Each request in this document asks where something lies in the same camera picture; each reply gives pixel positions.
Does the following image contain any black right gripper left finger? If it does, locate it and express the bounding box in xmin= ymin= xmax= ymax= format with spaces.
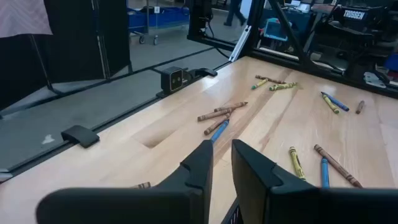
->
xmin=35 ymin=139 xmax=214 ymax=224

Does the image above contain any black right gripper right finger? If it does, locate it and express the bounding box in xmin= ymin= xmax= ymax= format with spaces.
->
xmin=231 ymin=139 xmax=398 ymax=224

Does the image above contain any blue crayon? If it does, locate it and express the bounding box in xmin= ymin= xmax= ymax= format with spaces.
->
xmin=321 ymin=157 xmax=330 ymax=189
xmin=211 ymin=119 xmax=229 ymax=144
xmin=321 ymin=91 xmax=350 ymax=112

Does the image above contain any black plastic basket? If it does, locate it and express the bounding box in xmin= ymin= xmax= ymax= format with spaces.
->
xmin=221 ymin=198 xmax=243 ymax=224

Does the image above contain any black table clamp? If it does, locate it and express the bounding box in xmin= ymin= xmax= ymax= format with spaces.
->
xmin=186 ymin=67 xmax=218 ymax=82
xmin=61 ymin=125 xmax=100 ymax=149

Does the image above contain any silver aluminium bar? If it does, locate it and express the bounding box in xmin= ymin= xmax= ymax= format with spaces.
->
xmin=229 ymin=25 xmax=252 ymax=62

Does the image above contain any teal box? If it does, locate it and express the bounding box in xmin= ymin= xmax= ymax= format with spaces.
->
xmin=263 ymin=17 xmax=289 ymax=42

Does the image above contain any black partition panel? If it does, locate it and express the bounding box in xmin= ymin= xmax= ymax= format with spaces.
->
xmin=0 ymin=0 xmax=131 ymax=110

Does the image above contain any blue cart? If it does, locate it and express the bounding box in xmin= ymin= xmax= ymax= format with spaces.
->
xmin=126 ymin=5 xmax=190 ymax=46

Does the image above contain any person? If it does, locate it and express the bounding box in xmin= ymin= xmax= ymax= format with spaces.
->
xmin=223 ymin=0 xmax=247 ymax=27

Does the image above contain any pink patterned cloth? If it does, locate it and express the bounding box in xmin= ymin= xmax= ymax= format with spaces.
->
xmin=0 ymin=0 xmax=53 ymax=39

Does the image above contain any black metal table frame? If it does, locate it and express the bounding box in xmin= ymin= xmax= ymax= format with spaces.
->
xmin=0 ymin=0 xmax=398 ymax=184

